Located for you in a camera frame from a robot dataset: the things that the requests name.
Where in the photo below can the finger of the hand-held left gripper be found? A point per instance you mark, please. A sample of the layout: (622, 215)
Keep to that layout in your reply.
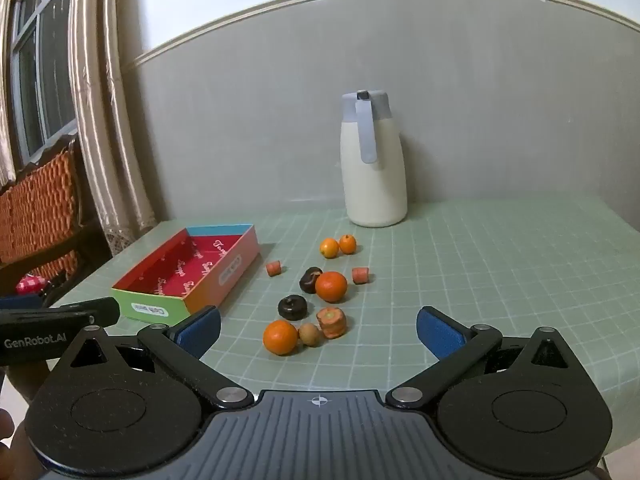
(102, 310)

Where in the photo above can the red cardboard box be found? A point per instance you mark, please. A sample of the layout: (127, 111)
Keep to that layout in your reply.
(200, 265)

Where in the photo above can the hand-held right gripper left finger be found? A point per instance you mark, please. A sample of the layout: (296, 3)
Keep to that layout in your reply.
(199, 334)

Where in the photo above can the large carrot piece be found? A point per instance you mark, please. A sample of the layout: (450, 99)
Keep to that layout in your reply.
(331, 322)

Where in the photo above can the chocolate donut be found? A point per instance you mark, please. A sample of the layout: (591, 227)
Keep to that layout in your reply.
(292, 307)
(310, 280)

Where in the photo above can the white thermos jug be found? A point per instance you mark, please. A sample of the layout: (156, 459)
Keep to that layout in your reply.
(373, 160)

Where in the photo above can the window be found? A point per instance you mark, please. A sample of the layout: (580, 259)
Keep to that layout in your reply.
(45, 50)

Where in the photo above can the small carrot piece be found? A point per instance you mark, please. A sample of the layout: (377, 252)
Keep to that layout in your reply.
(273, 268)
(360, 275)

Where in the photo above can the small orange kumquat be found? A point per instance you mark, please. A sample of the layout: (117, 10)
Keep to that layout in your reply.
(329, 248)
(347, 244)

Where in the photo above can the person's left hand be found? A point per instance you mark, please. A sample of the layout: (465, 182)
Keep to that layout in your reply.
(20, 440)

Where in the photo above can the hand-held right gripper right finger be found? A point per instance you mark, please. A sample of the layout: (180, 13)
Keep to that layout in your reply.
(441, 332)

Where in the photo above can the red checkered cloth item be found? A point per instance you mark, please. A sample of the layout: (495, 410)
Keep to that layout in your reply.
(31, 285)

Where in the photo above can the large orange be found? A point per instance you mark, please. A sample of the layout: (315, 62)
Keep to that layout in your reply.
(331, 286)
(280, 338)

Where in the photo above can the green grid table mat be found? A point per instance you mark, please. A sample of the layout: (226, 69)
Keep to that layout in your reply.
(500, 270)

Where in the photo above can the beige curtain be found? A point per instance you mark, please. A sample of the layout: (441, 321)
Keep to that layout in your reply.
(107, 110)

